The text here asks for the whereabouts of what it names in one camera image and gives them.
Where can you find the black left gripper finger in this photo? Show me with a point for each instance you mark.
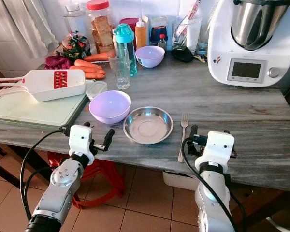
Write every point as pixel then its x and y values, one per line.
pixel 108 136

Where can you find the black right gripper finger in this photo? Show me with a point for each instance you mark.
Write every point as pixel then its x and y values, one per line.
pixel 193 139

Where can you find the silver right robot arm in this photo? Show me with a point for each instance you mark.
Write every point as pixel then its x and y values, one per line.
pixel 212 198

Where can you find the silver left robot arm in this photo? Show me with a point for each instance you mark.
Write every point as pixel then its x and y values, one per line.
pixel 63 181

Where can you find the silver metal fork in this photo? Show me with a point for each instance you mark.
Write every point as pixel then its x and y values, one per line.
pixel 181 145

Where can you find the large purple bowl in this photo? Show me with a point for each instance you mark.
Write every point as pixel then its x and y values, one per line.
pixel 109 107

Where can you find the red plastic stool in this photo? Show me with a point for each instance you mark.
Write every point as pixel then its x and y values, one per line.
pixel 111 181

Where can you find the stainless steel plate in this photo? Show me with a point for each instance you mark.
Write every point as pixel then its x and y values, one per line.
pixel 148 125

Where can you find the small clear lidded container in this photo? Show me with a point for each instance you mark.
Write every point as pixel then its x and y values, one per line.
pixel 96 89

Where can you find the orange carrot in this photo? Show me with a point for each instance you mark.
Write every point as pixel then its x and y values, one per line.
pixel 92 71
pixel 96 76
pixel 86 64
pixel 96 57

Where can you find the clear drinking glass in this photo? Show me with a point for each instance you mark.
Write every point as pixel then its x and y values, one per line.
pixel 120 72

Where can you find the pale green cutting board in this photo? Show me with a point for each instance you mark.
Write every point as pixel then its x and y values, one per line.
pixel 29 110

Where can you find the dark wooden chair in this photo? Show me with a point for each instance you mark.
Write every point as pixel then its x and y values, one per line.
pixel 0 166

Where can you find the small black pouch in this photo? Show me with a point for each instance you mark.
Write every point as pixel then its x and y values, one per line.
pixel 183 54

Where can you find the white mandoline slicer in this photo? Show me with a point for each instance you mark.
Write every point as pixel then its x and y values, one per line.
pixel 38 83

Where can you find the small purple bowl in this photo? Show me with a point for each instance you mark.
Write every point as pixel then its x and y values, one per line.
pixel 150 57

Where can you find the maroon cloth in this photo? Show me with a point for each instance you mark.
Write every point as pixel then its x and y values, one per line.
pixel 57 62

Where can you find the floral printed packet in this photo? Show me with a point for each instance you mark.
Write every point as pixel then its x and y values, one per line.
pixel 76 47

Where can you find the white kitchen cooking machine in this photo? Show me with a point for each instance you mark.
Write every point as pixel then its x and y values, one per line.
pixel 222 43

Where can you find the teal water bottle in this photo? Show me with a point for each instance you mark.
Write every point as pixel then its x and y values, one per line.
pixel 123 36

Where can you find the clear glass utensil jug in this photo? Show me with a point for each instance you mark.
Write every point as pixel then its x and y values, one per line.
pixel 187 34

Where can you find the orange sauce bottle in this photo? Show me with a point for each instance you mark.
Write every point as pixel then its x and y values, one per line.
pixel 140 34

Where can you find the red lidded rusk jar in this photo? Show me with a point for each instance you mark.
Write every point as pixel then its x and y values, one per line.
pixel 101 29

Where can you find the dark blue mug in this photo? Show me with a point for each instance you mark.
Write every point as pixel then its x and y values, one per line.
pixel 158 34

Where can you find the red lidded container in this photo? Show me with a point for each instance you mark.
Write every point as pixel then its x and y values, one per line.
pixel 129 21

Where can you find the clear plastic jar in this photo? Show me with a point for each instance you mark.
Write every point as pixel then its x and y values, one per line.
pixel 75 19

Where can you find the white curtain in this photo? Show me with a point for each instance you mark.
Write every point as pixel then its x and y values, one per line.
pixel 26 24

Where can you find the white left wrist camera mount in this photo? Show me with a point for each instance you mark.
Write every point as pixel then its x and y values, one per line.
pixel 80 138

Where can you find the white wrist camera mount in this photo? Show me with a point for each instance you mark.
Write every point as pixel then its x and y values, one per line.
pixel 80 138
pixel 220 147

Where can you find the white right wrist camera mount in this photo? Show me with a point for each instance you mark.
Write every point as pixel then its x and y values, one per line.
pixel 220 147

